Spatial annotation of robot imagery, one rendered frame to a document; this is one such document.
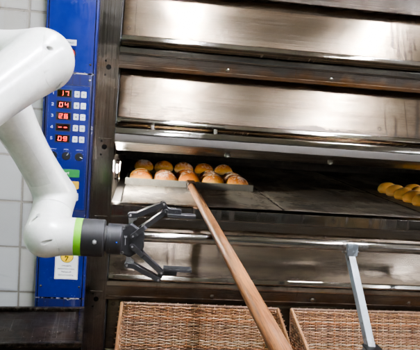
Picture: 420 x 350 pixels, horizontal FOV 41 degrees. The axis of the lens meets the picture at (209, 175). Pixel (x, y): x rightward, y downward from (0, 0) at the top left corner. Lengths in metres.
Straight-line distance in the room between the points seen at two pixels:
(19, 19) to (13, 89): 0.92
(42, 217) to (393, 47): 1.30
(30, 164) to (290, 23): 1.02
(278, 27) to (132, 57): 0.49
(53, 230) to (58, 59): 0.45
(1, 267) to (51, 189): 0.63
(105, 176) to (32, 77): 0.89
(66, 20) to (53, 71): 0.80
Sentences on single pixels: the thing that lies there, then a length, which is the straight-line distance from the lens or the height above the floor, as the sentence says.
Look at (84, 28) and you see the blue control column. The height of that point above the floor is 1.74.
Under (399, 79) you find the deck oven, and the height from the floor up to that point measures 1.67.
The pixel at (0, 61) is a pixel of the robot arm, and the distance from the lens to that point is 1.06.
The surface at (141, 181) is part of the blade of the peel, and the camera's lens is 2.40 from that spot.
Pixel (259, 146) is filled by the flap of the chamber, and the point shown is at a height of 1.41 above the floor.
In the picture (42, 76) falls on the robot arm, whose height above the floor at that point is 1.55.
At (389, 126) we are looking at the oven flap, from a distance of 2.06.
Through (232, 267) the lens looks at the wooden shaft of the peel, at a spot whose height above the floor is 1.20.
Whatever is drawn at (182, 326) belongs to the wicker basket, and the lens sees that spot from 1.98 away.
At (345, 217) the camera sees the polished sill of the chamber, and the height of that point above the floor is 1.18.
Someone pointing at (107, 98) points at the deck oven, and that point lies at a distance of 1.89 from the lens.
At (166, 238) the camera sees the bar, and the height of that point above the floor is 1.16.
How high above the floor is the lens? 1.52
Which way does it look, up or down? 7 degrees down
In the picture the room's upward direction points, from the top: 4 degrees clockwise
